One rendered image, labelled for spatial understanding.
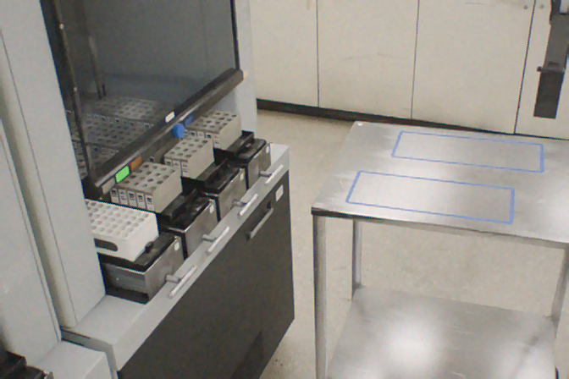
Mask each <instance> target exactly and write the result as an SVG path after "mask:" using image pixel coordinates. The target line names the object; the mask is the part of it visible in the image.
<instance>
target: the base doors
mask: <svg viewBox="0 0 569 379"><path fill-rule="evenodd" d="M464 1H473V2H489V6H488V7H482V6H465V5H464ZM550 1H551V0H535V6H534V13H533V5H534V0H310V10H307V0H249V8H250V9H251V35H252V49H253V63H254V77H255V91H256V98H261V99H268V101H274V102H287V103H294V104H300V105H307V106H313V107H317V106H319V107H326V108H333V109H339V110H346V111H353V112H360V113H373V114H381V116H387V117H395V118H408V119H416V120H422V121H429V122H434V123H440V124H452V125H458V126H464V127H471V128H477V129H488V130H495V131H502V132H507V134H514V131H515V125H516V119H517V126H516V134H520V133H522V135H537V136H543V137H550V138H556V139H564V140H569V57H568V62H567V67H566V71H565V76H564V81H563V83H562V87H561V97H560V102H559V106H558V111H557V113H556V117H555V119H552V118H538V117H533V109H534V103H535V102H536V97H537V90H538V85H539V75H540V73H537V67H538V66H542V65H543V63H544V58H545V53H546V48H547V42H548V38H549V32H550V25H549V16H550ZM418 2H419V7H418ZM541 4H543V5H544V8H539V5H541ZM524 5H527V6H528V9H527V10H524V9H523V6H524ZM532 16H533V24H532V30H530V37H529V43H528V35H529V28H531V23H532ZM417 17H418V22H417ZM527 46H528V54H527V61H526V67H525V73H524V79H523V85H522V90H521V97H520V102H519V96H520V89H521V83H522V77H523V71H524V64H525V59H526V52H527ZM416 47H417V50H416ZM415 61H416V65H415ZM318 65H319V71H318ZM414 76H415V79H414ZM413 91H414V93H412V92H413ZM518 102H519V109H518V115H517V107H518Z"/></svg>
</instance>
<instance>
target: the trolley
mask: <svg viewBox="0 0 569 379"><path fill-rule="evenodd" d="M311 215H312V246H313V287H314V330H315V372H316V379H559V371H558V369H557V368H556V367H555V346H554V343H555V340H556V335H557V332H558V326H559V323H560V318H561V311H562V307H563V303H564V298H565V294H566V286H567V283H568V278H569V140H551V139H541V138H531V137H521V136H511V135H493V134H484V133H473V132H464V130H454V129H436V128H426V127H417V126H407V125H397V124H379V123H369V122H359V121H355V123H354V124H353V126H352V128H351V132H350V133H349V135H348V137H346V139H345V143H344V145H343V146H342V148H341V150H340V152H339V154H338V156H337V158H336V160H335V162H334V163H333V165H332V167H331V168H330V170H329V174H328V176H327V178H326V179H325V181H324V183H323V186H322V188H321V189H320V191H318V194H317V196H316V198H315V201H314V202H313V204H312V207H311ZM326 217H331V218H338V219H344V220H352V221H353V225H352V285H351V307H350V309H349V311H348V315H347V317H346V318H345V322H344V325H343V328H342V331H341V334H340V337H339V341H338V343H337V346H336V349H335V352H334V357H333V359H332V361H330V364H329V369H328V372H327V302H326ZM362 222H370V223H377V224H383V225H391V226H397V227H404V228H409V229H417V230H423V231H430V232H437V233H449V234H456V235H463V236H470V237H476V238H484V239H496V241H503V242H510V243H517V244H530V245H536V246H543V247H550V248H556V249H563V256H562V260H561V268H560V272H559V276H557V281H556V286H555V293H554V298H553V302H552V307H551V311H550V316H548V315H541V314H536V313H530V312H525V311H519V310H508V309H503V308H497V307H491V305H480V304H474V303H469V302H463V301H458V300H453V299H441V298H435V297H430V295H424V294H414V293H408V292H403V291H396V290H391V289H385V288H375V287H369V286H364V284H362V258H361V256H362Z"/></svg>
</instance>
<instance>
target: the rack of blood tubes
mask: <svg viewBox="0 0 569 379"><path fill-rule="evenodd" d="M85 203H86V210H88V214H89V218H90V222H91V230H92V234H93V238H94V243H95V246H96V251H97V252H102V253H105V254H108V255H111V256H116V257H119V258H123V259H127V260H129V261H134V260H135V259H136V258H137V257H138V256H140V255H138V254H140V253H142V252H143V251H144V249H145V246H146V245H147V244H148V243H149V241H154V240H155V238H156V237H158V231H157V221H156V216H155V213H152V212H147V211H140V210H136V209H131V208H127V207H122V206H115V205H110V204H106V203H101V202H97V201H93V200H90V199H85ZM137 255H138V256H137Z"/></svg>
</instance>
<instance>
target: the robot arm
mask: <svg viewBox="0 0 569 379"><path fill-rule="evenodd" d="M549 25H550V32H549V38H548V42H547V48H546V53H545V58H544V63H543V65H542V66H538V67H537V73H540V75H539V85H538V90H537V97H536V102H535V103H534V109H533V117H538V118H552V119H555V117H556V113H557V111H558V106H559V102H560V97H561V87H562V83H563V81H564V76H565V71H566V67H567V62H568V57H569V0H551V1H550V16H549Z"/></svg>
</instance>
